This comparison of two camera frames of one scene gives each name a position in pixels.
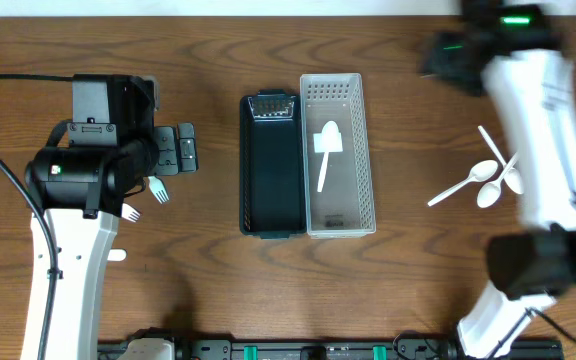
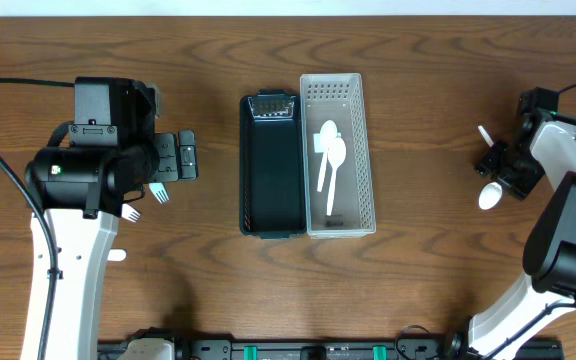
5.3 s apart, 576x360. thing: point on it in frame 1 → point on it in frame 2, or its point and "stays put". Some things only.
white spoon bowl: (490, 193) stays put
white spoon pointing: (481, 172) → (336, 152)
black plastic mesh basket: (271, 165) stays put
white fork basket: (158, 188) stays put
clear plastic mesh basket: (340, 199) stays put
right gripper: (438, 61) → (510, 167)
